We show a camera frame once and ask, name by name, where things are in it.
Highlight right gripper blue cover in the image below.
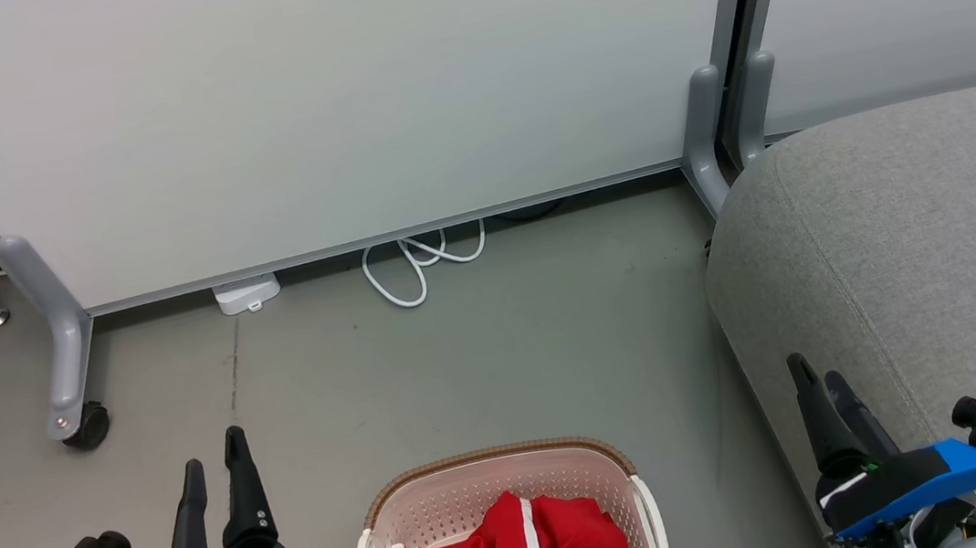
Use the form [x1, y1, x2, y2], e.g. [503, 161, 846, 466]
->
[786, 333, 976, 548]

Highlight red garment with white stripe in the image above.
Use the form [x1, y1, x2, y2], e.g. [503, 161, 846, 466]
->
[383, 478, 629, 548]

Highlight grey fabric sofa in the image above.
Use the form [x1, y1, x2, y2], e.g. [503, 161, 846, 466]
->
[687, 79, 976, 548]

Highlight black caster wheel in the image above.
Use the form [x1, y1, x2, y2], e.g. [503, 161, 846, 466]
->
[59, 399, 114, 455]

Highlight white power adapter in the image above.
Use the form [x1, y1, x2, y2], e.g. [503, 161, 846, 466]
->
[210, 272, 284, 319]

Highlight grey partition leg with caster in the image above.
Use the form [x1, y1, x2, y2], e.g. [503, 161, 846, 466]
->
[0, 226, 109, 448]

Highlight white plastic laundry basket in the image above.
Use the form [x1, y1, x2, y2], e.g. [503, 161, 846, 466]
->
[342, 426, 671, 548]

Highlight large white partition panel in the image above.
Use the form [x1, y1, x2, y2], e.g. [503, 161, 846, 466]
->
[0, 0, 790, 328]

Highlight white looped cable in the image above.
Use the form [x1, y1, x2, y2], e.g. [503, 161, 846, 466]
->
[357, 218, 495, 314]

